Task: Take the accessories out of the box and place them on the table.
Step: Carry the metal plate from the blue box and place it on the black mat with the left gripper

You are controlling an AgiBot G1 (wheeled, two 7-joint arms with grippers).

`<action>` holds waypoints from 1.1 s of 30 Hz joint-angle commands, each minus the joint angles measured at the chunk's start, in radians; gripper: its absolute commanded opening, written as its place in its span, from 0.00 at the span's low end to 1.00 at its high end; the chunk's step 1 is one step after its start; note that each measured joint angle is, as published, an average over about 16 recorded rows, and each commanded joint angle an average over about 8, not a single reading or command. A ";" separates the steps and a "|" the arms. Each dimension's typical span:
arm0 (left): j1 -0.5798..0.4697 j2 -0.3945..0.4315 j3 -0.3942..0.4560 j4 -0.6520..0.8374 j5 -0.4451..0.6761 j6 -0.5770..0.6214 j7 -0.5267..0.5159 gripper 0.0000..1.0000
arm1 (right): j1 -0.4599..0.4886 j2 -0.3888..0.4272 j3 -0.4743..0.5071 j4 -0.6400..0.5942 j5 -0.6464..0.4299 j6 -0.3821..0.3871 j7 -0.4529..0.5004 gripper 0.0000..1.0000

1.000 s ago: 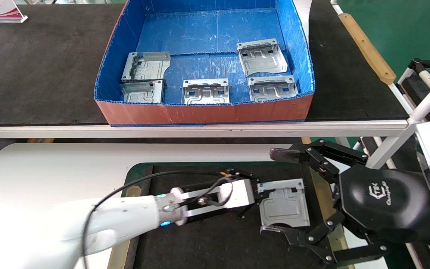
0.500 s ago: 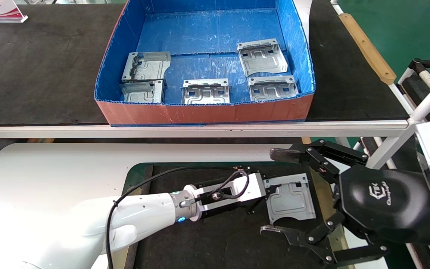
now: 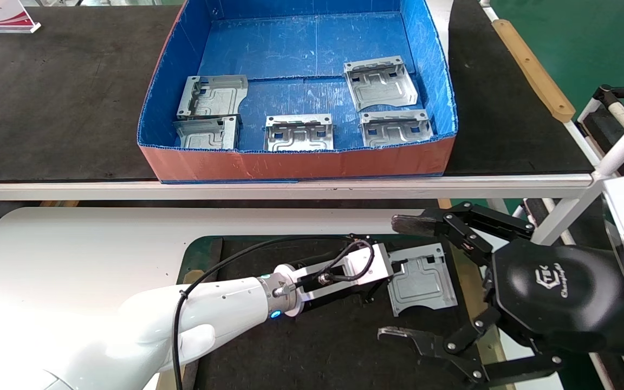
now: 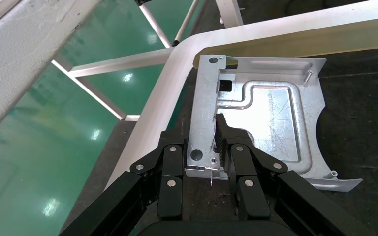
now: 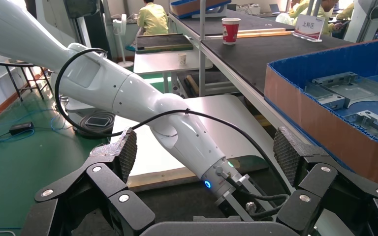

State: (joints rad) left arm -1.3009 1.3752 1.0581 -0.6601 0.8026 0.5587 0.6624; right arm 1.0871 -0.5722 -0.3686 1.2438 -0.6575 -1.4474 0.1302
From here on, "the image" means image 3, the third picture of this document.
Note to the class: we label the large black table mat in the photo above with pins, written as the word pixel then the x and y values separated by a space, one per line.
pixel 46 108

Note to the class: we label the white rounded board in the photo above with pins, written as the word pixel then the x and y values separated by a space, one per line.
pixel 101 238

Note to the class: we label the white pipe rack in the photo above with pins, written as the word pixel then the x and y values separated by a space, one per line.
pixel 566 213

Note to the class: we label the blue corrugated plastic box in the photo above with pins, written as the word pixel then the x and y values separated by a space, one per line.
pixel 301 38

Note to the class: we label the small black work mat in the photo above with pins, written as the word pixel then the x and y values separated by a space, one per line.
pixel 333 346

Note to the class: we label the stamped sheet metal bracket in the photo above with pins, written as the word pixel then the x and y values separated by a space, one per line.
pixel 217 97
pixel 420 281
pixel 298 135
pixel 379 86
pixel 203 138
pixel 396 132

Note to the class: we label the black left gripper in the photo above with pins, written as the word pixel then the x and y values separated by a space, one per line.
pixel 344 295

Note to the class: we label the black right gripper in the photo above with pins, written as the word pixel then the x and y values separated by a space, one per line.
pixel 550 292

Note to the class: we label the long wooden edge strip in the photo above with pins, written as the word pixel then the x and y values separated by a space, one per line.
pixel 534 67

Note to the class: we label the black cart mat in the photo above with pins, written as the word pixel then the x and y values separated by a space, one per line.
pixel 599 130

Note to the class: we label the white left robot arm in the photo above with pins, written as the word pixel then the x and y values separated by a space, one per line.
pixel 220 303

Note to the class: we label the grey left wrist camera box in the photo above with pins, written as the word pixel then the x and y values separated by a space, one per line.
pixel 369 265

